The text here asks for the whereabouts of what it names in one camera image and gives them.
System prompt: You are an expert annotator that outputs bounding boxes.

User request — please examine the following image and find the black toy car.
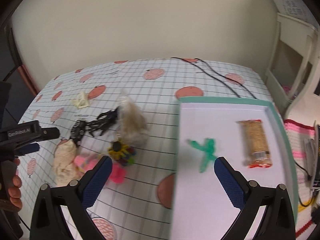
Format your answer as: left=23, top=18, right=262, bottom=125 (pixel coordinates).
left=70, top=120, right=87, bottom=146

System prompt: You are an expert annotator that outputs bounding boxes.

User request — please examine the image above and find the cream lace scrunchie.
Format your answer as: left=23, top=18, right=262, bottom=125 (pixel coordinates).
left=53, top=140, right=80, bottom=187

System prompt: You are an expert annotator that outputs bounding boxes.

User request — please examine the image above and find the pink hair roller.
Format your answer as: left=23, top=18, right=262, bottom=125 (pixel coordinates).
left=73, top=153, right=126, bottom=184

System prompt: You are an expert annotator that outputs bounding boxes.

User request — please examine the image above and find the cream small hair clip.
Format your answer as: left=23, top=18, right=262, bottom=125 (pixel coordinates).
left=71, top=92, right=90, bottom=109

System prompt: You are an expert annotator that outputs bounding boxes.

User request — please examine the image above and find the black claw hair clip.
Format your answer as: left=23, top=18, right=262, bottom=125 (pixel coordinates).
left=87, top=107, right=119, bottom=137

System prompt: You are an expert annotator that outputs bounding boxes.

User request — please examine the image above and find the orange snack bar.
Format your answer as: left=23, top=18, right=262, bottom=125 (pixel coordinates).
left=238, top=119, right=272, bottom=168

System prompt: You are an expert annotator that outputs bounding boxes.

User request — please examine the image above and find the yellow multicolour fidget spinner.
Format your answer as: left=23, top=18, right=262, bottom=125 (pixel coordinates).
left=108, top=141, right=136, bottom=167

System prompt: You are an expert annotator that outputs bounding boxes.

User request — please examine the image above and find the cotton swabs plastic bag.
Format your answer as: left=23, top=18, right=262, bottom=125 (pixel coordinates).
left=117, top=90, right=149, bottom=147

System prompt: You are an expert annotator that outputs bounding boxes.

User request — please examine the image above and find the green translucent toy figure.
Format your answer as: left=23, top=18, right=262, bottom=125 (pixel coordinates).
left=188, top=138, right=217, bottom=173

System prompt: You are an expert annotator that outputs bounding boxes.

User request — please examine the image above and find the person's left hand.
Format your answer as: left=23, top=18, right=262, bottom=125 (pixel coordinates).
left=8, top=173, right=23, bottom=211

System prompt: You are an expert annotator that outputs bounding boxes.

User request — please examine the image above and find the smartphone on stand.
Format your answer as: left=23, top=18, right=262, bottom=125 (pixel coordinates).
left=312, top=121, right=320, bottom=190

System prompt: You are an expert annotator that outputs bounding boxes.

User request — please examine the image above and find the pomegranate grid tablecloth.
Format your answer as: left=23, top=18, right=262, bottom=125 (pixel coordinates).
left=17, top=57, right=278, bottom=240

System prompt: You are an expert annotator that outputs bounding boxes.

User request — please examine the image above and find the white phone stand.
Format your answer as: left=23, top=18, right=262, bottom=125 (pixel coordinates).
left=304, top=138, right=315, bottom=179

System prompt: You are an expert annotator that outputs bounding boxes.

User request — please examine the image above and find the teal shallow box tray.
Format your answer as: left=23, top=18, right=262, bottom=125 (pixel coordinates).
left=169, top=96, right=298, bottom=239

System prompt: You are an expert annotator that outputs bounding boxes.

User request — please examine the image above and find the pink white crochet blanket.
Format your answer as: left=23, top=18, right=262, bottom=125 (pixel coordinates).
left=284, top=119, right=319, bottom=239

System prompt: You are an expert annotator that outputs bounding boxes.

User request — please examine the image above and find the white cutout headboard shelf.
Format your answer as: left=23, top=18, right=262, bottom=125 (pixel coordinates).
left=264, top=0, right=319, bottom=125

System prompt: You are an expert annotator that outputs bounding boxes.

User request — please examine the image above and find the phone charging cable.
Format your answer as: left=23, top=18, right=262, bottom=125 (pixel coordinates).
left=293, top=158, right=317, bottom=208

